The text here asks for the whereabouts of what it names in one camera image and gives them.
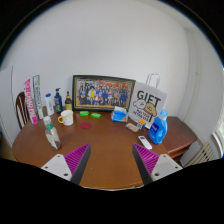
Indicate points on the clear green-label drink bottle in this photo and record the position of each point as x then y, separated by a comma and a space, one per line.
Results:
52, 135

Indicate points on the small beige snack packet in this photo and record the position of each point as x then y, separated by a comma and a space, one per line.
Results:
132, 127

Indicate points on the white printed paper bag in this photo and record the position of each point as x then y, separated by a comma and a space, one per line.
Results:
148, 103

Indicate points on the white radiator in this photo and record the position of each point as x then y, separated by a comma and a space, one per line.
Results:
203, 154

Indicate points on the small orange white box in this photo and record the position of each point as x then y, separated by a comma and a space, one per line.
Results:
142, 124

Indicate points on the brown pump bottle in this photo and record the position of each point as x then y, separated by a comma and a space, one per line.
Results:
68, 104

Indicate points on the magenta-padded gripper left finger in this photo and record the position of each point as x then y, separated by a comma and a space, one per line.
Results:
76, 158

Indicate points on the blue detergent bottle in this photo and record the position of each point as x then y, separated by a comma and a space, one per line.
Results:
157, 130

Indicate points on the white remote control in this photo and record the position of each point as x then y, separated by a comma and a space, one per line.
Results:
145, 142

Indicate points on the white mug yellow rim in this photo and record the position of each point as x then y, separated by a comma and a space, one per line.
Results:
67, 118

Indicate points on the dark blue pump bottle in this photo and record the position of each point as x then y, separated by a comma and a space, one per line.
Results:
58, 104

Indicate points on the small green packet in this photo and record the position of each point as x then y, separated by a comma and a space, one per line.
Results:
84, 113
96, 115

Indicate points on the blue tissue pack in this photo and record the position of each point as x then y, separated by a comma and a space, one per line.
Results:
119, 115

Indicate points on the brown wooden chair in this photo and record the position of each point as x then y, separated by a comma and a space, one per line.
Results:
21, 110

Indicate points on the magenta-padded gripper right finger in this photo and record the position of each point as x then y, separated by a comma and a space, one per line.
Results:
147, 158

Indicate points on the white lotion bottle blue cap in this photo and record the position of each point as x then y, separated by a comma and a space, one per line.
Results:
50, 106

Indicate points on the framed group photo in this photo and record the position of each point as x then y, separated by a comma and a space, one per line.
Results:
102, 93

